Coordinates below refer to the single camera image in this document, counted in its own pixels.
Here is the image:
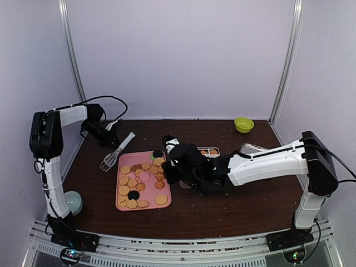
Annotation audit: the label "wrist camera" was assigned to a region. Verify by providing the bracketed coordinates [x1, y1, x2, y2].
[162, 135, 180, 154]
[105, 119, 121, 131]

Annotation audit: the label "round tan cookie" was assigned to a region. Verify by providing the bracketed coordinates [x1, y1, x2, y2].
[155, 194, 168, 205]
[154, 157, 165, 167]

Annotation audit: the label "white divided cookie tin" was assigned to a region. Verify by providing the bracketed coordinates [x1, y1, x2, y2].
[197, 147, 220, 159]

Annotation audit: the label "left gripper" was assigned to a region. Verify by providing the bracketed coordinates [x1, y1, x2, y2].
[82, 121, 122, 150]

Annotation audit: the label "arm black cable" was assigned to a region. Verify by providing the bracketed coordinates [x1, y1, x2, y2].
[311, 144, 356, 184]
[52, 95, 129, 123]

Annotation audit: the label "pink round cookie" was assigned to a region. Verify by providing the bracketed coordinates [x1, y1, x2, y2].
[139, 171, 151, 182]

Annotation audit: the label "round tan cookie bottom right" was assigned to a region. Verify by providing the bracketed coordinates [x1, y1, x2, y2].
[155, 194, 168, 205]

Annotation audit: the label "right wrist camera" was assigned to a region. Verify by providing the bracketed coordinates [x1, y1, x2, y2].
[162, 135, 180, 154]

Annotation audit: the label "right frame post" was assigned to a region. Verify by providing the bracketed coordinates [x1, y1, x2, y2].
[269, 0, 305, 126]

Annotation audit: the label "green plastic bowl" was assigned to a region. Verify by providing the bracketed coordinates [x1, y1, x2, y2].
[234, 117, 255, 134]

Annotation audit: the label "tan swirl cookie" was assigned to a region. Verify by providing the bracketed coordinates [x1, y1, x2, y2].
[155, 181, 165, 190]

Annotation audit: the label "black sandwich cookie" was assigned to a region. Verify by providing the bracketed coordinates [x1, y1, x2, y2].
[127, 190, 140, 200]
[152, 150, 164, 158]

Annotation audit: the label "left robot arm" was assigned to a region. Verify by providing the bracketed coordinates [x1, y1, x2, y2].
[29, 103, 119, 247]

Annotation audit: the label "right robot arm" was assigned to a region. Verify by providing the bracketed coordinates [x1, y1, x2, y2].
[162, 131, 338, 246]

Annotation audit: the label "metal serving tongs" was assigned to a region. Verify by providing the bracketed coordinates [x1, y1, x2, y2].
[100, 132, 136, 172]

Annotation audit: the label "frame post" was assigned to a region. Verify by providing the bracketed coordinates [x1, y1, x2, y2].
[57, 0, 87, 102]
[269, 0, 305, 126]

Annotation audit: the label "black sandwich cookie lower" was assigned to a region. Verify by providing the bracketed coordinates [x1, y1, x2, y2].
[127, 190, 140, 200]

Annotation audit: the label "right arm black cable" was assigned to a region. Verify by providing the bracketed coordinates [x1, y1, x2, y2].
[311, 144, 356, 184]

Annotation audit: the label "black sandwich cookie top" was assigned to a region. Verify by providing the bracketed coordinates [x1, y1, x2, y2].
[152, 150, 164, 158]

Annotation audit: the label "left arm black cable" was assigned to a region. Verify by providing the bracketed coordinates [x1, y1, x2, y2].
[52, 95, 129, 123]

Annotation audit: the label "pink plastic tray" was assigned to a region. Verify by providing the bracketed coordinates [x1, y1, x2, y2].
[115, 150, 172, 211]

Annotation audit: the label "flower shaped tan cookie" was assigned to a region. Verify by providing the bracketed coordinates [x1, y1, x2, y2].
[137, 200, 149, 209]

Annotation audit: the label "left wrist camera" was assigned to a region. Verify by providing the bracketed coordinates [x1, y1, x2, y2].
[105, 119, 121, 131]

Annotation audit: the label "left frame post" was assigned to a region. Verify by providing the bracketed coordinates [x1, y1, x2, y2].
[57, 0, 87, 102]

